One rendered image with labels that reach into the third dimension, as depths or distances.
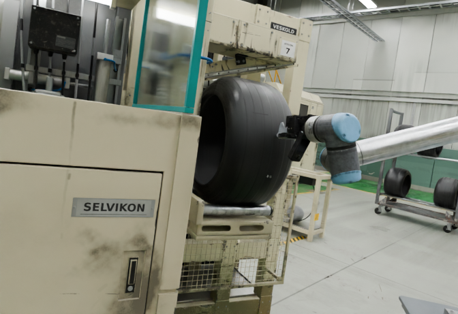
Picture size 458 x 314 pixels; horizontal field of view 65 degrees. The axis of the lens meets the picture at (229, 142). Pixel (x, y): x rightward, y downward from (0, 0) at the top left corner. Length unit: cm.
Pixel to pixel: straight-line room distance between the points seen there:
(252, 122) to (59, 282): 88
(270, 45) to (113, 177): 140
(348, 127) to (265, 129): 38
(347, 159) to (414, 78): 1200
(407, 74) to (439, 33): 149
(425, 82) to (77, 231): 1260
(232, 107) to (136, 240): 79
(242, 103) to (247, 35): 57
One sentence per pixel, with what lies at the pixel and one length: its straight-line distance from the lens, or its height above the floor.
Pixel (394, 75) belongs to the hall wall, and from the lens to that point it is 1329.
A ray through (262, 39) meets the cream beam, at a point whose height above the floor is 171.
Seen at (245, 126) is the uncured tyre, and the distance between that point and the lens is 135.
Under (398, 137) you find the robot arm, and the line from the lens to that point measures 133.
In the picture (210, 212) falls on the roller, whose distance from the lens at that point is 148.
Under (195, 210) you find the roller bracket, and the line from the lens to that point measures 143.
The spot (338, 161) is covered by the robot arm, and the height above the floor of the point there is 119.
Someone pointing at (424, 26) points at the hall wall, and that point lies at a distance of 1347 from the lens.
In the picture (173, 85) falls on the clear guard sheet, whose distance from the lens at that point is 84.
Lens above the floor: 126
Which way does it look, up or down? 3 degrees down
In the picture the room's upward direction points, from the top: 8 degrees clockwise
